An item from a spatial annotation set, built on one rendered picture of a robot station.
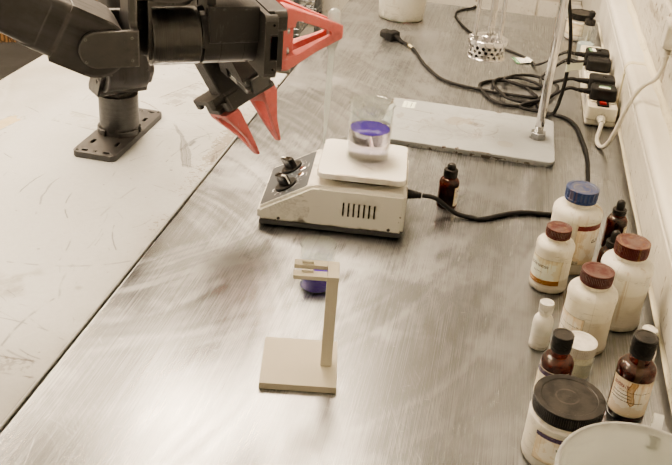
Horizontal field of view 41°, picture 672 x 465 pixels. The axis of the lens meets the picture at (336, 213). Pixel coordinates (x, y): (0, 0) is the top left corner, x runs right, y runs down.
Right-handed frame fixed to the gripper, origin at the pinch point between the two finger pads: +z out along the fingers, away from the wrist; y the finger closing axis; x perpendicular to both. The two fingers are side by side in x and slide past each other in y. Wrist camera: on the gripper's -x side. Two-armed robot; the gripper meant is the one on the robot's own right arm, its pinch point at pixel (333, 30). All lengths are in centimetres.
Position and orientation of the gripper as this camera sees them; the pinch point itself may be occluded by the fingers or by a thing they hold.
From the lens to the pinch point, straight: 96.2
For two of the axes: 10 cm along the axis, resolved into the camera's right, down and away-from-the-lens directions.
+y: -3.6, -4.6, 8.1
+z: 9.3, -1.0, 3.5
